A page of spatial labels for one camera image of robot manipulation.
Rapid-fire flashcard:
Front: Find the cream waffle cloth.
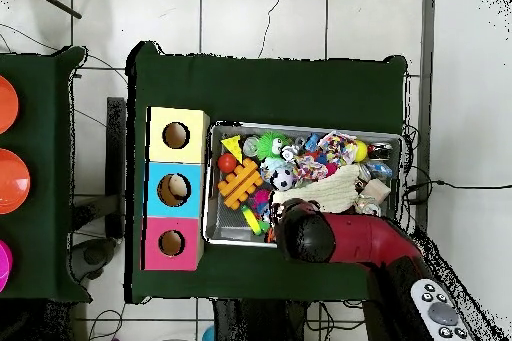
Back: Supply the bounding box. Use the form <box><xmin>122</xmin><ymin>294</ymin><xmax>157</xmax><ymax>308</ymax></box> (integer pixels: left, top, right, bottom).
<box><xmin>294</xmin><ymin>164</ymin><xmax>363</xmax><ymax>216</ymax></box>

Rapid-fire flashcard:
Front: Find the wooden box with three holes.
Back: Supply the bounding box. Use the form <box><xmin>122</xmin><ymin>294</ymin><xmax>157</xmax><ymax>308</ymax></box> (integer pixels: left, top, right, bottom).
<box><xmin>142</xmin><ymin>106</ymin><xmax>211</xmax><ymax>272</ymax></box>

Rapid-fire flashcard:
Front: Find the orange plastic building block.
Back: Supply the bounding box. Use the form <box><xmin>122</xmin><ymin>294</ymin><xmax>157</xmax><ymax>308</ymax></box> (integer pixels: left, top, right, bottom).
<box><xmin>217</xmin><ymin>157</ymin><xmax>264</xmax><ymax>211</ymax></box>

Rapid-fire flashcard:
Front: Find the green fuzzy toy with eyes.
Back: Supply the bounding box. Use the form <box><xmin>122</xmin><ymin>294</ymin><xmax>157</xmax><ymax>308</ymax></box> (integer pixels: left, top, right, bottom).
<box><xmin>255</xmin><ymin>131</ymin><xmax>293</xmax><ymax>160</ymax></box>

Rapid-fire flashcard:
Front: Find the black and white soccer ball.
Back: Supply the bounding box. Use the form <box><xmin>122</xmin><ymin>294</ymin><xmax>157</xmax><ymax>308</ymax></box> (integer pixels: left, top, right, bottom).
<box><xmin>271</xmin><ymin>167</ymin><xmax>296</xmax><ymax>192</ymax></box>

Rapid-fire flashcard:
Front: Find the red ball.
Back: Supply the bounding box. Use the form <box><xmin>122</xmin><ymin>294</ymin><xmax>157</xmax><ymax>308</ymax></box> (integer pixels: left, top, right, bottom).
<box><xmin>217</xmin><ymin>153</ymin><xmax>239</xmax><ymax>174</ymax></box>

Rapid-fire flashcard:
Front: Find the yellow cheese wedge toy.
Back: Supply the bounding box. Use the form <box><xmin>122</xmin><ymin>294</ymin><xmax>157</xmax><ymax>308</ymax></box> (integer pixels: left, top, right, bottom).
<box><xmin>221</xmin><ymin>134</ymin><xmax>244</xmax><ymax>163</ymax></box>

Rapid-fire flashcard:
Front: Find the yellow ball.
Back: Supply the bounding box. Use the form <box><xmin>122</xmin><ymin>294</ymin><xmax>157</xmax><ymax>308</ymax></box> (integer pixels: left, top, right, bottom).
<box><xmin>354</xmin><ymin>140</ymin><xmax>370</xmax><ymax>163</ymax></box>

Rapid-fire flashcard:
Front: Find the plain wooden block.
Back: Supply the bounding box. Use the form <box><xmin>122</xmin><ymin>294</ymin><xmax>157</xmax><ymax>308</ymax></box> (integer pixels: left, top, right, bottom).
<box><xmin>361</xmin><ymin>178</ymin><xmax>392</xmax><ymax>206</ymax></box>

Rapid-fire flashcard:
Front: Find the side table with green cloth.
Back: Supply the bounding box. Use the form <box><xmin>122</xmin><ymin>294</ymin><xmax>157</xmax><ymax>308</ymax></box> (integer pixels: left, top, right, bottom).
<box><xmin>0</xmin><ymin>46</ymin><xmax>89</xmax><ymax>304</ymax></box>

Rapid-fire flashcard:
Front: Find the orange bowl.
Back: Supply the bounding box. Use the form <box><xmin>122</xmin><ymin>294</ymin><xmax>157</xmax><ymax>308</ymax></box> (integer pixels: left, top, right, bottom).
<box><xmin>0</xmin><ymin>148</ymin><xmax>32</xmax><ymax>216</ymax></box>
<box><xmin>0</xmin><ymin>75</ymin><xmax>20</xmax><ymax>136</ymax></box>

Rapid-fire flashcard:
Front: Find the black rod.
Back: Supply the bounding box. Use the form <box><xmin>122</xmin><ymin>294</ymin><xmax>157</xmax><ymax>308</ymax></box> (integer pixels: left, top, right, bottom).
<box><xmin>22</xmin><ymin>0</ymin><xmax>83</xmax><ymax>20</ymax></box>

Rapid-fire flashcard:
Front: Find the pink bowl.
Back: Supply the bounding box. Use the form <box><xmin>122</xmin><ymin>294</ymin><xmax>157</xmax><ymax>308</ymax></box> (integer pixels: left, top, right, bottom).
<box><xmin>0</xmin><ymin>239</ymin><xmax>14</xmax><ymax>293</ymax></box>

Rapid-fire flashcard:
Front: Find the wire mesh bin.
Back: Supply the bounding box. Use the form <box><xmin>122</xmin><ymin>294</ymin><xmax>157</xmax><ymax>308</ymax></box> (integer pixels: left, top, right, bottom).
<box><xmin>203</xmin><ymin>122</ymin><xmax>404</xmax><ymax>250</ymax></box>

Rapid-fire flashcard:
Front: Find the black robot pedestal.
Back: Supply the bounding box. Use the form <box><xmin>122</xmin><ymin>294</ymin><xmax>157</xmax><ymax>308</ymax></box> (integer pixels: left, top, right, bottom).
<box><xmin>212</xmin><ymin>299</ymin><xmax>312</xmax><ymax>341</ymax></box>

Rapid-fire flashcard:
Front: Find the black power cable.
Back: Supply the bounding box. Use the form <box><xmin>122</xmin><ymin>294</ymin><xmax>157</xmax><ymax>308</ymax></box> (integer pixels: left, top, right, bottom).
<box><xmin>403</xmin><ymin>179</ymin><xmax>512</xmax><ymax>200</ymax></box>

